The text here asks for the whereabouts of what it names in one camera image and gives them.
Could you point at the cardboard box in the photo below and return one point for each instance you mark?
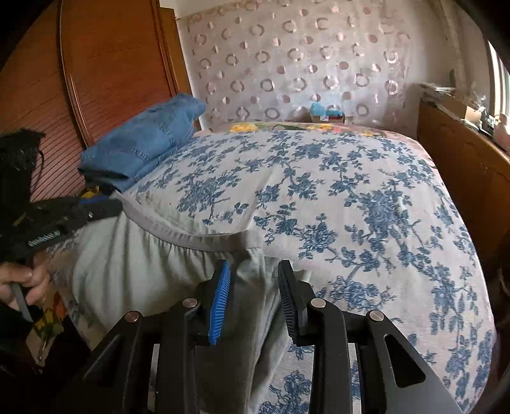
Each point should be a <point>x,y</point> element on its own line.
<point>462,106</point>

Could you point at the grey pants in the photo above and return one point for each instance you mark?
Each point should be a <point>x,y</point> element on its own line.
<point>159,270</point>

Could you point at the small printed box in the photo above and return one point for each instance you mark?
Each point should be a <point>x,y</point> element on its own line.
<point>332,116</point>

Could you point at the person's left hand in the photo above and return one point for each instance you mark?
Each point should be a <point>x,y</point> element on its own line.
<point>30,278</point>

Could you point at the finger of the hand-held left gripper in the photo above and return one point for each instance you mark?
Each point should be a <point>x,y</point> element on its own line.
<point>99,211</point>
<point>63,205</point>

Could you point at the stack of papers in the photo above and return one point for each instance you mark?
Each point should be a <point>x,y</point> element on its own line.
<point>436,89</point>

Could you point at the blue floral bed sheet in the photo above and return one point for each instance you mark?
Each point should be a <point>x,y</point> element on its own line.
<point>378,223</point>

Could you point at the wooden side cabinet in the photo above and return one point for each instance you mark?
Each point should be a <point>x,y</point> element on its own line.
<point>466,171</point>

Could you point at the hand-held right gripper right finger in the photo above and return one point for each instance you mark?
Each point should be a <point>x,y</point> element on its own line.
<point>290,306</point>

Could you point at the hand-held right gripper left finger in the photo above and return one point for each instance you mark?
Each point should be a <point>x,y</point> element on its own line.
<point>220,306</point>

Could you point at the wooden slatted headboard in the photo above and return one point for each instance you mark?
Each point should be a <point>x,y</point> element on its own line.
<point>111,67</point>

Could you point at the folded blue jeans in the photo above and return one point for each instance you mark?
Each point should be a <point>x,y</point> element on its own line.
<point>147,139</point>

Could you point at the circle patterned sheer curtain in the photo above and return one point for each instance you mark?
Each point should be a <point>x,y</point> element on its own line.
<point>303,59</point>

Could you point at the window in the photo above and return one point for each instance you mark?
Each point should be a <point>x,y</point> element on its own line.
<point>500,79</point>

